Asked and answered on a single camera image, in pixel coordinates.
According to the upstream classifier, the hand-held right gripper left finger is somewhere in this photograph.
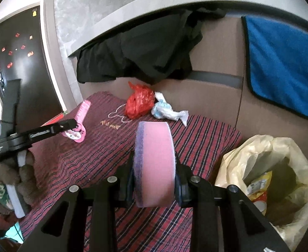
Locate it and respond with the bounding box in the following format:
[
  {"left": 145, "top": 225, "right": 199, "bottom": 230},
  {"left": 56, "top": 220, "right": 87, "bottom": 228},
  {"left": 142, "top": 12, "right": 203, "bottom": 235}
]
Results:
[{"left": 19, "top": 151, "right": 136, "bottom": 252}]

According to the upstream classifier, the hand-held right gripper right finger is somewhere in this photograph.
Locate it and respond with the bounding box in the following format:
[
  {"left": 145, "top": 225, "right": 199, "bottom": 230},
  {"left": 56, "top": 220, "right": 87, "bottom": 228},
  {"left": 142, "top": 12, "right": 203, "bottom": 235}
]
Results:
[{"left": 174, "top": 157, "right": 292, "bottom": 252}]

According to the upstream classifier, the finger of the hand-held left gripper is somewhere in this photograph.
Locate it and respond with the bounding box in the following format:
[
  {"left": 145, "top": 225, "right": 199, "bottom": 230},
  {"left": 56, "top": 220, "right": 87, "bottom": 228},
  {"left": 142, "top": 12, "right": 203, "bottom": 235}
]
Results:
[{"left": 29, "top": 119, "right": 78, "bottom": 144}]

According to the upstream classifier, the pink plastic comb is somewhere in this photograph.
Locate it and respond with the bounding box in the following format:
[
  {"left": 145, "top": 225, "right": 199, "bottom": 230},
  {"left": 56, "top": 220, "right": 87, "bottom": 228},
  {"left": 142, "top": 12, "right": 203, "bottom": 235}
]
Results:
[{"left": 62, "top": 100, "right": 92, "bottom": 143}]

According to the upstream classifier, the pink and purple sponge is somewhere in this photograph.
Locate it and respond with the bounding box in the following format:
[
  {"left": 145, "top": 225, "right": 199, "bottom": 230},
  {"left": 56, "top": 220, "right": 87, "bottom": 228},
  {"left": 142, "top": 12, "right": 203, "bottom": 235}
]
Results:
[{"left": 133, "top": 121, "right": 176, "bottom": 207}]

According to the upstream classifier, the pale yellow plastic bag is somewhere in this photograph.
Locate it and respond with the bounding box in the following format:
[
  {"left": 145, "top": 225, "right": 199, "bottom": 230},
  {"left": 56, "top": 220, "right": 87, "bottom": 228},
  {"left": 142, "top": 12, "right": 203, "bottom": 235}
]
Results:
[{"left": 214, "top": 134, "right": 308, "bottom": 252}]

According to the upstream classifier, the person's left hand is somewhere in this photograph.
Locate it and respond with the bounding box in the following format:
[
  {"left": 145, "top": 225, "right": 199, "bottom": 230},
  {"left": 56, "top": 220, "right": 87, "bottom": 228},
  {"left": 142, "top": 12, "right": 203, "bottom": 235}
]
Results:
[{"left": 0, "top": 151, "right": 40, "bottom": 212}]

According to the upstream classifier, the red striped blanket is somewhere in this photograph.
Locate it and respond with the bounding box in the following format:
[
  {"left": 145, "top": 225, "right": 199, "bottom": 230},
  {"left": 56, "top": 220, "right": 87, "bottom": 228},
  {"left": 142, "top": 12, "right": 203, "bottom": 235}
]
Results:
[{"left": 18, "top": 91, "right": 245, "bottom": 252}]

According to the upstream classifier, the dark door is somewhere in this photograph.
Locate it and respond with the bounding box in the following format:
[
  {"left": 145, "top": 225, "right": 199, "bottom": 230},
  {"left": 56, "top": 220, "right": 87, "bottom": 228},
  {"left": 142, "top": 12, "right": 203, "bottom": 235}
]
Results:
[{"left": 0, "top": 5, "right": 64, "bottom": 137}]

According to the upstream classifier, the white and blue crumpled wrapper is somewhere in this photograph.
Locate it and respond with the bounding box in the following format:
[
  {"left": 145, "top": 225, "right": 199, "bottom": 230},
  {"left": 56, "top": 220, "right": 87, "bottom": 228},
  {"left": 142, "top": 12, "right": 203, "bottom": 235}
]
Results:
[{"left": 151, "top": 92, "right": 190, "bottom": 126}]

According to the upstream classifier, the yellow snack packet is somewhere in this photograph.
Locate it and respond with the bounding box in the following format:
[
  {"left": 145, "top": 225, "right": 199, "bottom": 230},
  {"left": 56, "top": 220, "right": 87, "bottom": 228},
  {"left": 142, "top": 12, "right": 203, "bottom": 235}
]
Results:
[{"left": 244, "top": 171, "right": 274, "bottom": 216}]

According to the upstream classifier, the red plastic bag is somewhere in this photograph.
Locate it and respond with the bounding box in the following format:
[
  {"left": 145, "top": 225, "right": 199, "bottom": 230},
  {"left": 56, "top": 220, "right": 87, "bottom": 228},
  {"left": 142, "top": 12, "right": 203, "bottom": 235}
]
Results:
[{"left": 125, "top": 81, "right": 156, "bottom": 120}]

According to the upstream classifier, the teal cloth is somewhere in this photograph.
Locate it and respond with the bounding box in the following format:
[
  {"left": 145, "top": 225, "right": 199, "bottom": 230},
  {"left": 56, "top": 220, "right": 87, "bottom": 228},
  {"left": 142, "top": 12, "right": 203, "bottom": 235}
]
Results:
[{"left": 5, "top": 221, "right": 25, "bottom": 245}]

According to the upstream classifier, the black hanging cloth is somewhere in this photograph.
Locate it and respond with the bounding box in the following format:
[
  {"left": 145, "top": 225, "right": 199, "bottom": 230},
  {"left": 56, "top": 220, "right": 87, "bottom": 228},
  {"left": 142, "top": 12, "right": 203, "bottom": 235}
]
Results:
[{"left": 76, "top": 8, "right": 226, "bottom": 85}]

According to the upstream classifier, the blue towel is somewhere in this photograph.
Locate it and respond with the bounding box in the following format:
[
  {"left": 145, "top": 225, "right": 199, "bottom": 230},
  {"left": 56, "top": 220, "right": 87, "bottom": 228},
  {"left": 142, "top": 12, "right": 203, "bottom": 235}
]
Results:
[{"left": 242, "top": 15, "right": 308, "bottom": 124}]

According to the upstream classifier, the grey cabinet handle strip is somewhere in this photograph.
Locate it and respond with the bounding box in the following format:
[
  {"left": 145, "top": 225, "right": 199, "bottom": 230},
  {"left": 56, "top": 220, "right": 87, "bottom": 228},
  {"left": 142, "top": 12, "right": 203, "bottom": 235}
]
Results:
[{"left": 187, "top": 71, "right": 243, "bottom": 89}]

